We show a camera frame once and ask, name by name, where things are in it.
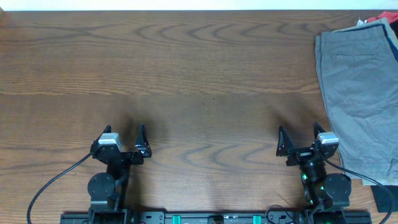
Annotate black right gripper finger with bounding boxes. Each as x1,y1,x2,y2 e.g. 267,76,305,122
313,122,326,139
276,126,295,157

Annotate grey shorts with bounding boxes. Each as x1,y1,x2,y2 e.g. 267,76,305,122
315,25,397,185

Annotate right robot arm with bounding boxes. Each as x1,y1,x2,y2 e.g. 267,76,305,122
276,123,351,224

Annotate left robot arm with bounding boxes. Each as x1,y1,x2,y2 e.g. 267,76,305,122
88,124,152,223

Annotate black folded garment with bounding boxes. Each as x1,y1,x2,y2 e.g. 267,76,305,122
371,185,398,213

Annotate navy blue shorts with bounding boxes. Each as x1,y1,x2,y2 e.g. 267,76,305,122
335,22,397,60

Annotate white garment tag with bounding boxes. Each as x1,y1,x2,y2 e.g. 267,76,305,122
356,19,367,26

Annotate red garment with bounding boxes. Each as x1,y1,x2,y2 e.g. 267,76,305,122
367,11,398,24

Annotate black left camera cable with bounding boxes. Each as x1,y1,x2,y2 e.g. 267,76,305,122
26,152,93,224

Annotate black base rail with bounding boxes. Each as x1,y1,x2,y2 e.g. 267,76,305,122
60,210,372,224

